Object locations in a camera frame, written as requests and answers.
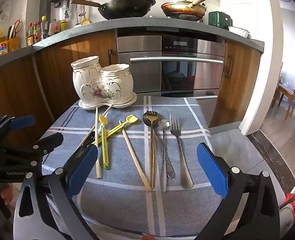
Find silver fork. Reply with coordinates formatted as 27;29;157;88
170;118;193;189

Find wooden cabinet with black handle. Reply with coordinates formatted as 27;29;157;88
35;30;118;130

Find narrow wooden cabinet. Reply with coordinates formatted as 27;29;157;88
209;40;262;128

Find wooden corner cabinet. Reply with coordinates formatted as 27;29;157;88
0;52;53;143

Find wooden dining table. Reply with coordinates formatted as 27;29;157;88
271;82;295;108

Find black wok with wooden handle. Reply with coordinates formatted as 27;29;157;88
70;0;156;20

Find yellow training chopsticks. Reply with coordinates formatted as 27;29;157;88
99;114;110;170
92;114;138;145

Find stainless steel oven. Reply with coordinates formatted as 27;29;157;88
117;35;226;92

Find green kitchen appliance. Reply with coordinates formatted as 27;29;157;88
208;11;233;29

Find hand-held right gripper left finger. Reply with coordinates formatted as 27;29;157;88
14;144;99;240

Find person's left hand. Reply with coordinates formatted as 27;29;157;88
0;183;14;207

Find blue-grey plaid tablecloth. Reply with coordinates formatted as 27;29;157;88
41;96;238;238

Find curved black cabinet handle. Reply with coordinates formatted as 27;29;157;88
225;54;234;78

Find row of sauce bottles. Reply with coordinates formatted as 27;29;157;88
25;16;68;47

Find stainless steel drawer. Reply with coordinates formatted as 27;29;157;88
160;89;219;128

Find yellow tool holder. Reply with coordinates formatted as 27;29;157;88
7;36;21;52

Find silver ladle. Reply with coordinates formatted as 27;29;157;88
74;0;82;28

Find gold fork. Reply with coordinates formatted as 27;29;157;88
147;110;156;189

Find grey stone countertop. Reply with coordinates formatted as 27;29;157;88
0;17;265;70

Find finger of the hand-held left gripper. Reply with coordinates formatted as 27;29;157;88
0;116;35;140
0;132;64;167

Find white ceramic holder tray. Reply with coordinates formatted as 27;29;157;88
78;92;138;110

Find yellow cooking oil bottle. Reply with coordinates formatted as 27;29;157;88
0;29;9;55

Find scissors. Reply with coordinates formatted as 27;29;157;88
12;19;23;38

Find white dish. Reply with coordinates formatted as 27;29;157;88
228;26;250;38

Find silver flower-shaped spoon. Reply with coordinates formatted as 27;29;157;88
158;120;170;192

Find white floral ceramic utensil holder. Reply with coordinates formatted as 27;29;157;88
71;56;134;105

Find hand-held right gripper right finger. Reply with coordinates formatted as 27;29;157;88
195;142;280;240

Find rusty frying pan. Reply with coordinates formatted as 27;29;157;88
161;0;212;22

